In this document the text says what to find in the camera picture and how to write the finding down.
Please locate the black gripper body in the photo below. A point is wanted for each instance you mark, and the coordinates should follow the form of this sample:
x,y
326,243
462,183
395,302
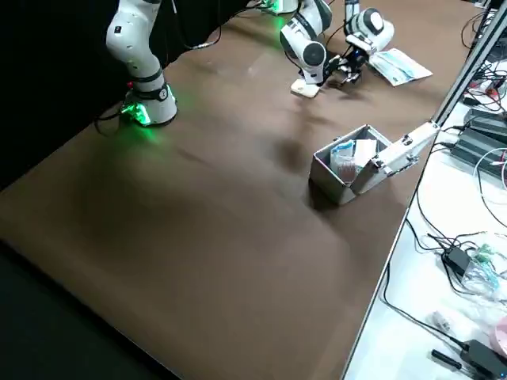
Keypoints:
x,y
356,57
332,67

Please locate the small white medicine box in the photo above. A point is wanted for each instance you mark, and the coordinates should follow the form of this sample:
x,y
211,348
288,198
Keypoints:
x,y
303,90

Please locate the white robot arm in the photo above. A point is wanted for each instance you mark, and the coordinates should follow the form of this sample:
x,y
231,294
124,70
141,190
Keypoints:
x,y
313,53
134,51

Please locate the blue face mask packet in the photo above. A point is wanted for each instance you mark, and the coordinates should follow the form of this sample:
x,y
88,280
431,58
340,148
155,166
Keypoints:
x,y
400,65
396,82

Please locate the white paper packet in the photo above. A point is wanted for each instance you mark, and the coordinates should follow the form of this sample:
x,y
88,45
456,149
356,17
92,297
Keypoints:
x,y
364,152

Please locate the white blue gauze packet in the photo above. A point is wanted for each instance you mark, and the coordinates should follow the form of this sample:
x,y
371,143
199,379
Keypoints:
x,y
341,152

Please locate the aluminium case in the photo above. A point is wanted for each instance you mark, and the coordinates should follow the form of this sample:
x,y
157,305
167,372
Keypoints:
x,y
328,178

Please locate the long black power brick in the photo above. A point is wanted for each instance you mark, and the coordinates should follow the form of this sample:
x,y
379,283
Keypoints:
x,y
491,120
479,150

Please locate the small black power adapter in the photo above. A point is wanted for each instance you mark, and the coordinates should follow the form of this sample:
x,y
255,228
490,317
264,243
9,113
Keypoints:
x,y
455,259

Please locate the crumpled clear plastic bag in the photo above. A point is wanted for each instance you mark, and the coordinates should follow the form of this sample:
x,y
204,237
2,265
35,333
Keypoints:
x,y
483,273

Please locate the small clear connector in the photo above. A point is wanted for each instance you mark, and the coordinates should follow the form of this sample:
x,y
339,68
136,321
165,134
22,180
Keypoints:
x,y
440,320

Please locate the black marker pen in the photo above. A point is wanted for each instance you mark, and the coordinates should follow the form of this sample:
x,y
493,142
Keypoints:
x,y
445,359

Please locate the pink round container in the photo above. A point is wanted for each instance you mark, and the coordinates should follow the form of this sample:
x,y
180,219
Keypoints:
x,y
500,336

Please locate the aluminium frame post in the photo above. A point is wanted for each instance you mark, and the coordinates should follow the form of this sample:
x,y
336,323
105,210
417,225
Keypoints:
x,y
471,65

